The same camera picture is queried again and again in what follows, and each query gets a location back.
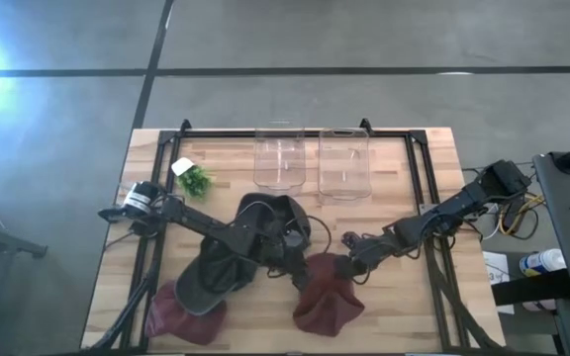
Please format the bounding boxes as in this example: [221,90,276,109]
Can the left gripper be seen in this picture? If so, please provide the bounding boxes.
[257,217,315,293]

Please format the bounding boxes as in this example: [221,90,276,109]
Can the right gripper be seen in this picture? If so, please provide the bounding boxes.
[334,222,408,282]

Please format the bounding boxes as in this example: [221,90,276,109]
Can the maroon baseball cap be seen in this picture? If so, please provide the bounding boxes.
[292,252,366,338]
[144,280,229,346]

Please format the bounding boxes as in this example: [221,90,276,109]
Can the dark grey baseball cap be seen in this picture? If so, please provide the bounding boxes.
[235,192,314,251]
[173,236,261,317]

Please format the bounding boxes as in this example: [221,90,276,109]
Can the clear plastic bin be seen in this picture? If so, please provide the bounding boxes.
[253,127,308,195]
[317,127,373,205]

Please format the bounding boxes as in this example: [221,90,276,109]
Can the green plant in white pot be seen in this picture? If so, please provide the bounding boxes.
[170,156,215,200]

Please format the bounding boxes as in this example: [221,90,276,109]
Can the white paper sheet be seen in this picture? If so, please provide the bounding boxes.
[482,250,517,315]

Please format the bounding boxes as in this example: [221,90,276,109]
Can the white blue-labelled canister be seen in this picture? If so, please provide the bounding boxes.
[519,247,568,278]

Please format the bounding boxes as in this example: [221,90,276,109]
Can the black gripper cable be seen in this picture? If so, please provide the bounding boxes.
[292,213,334,256]

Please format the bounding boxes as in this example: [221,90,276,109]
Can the yellow cable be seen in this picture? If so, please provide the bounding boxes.
[497,192,546,236]

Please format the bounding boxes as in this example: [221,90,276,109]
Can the black aluminium table frame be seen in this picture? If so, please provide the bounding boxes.
[86,118,502,355]

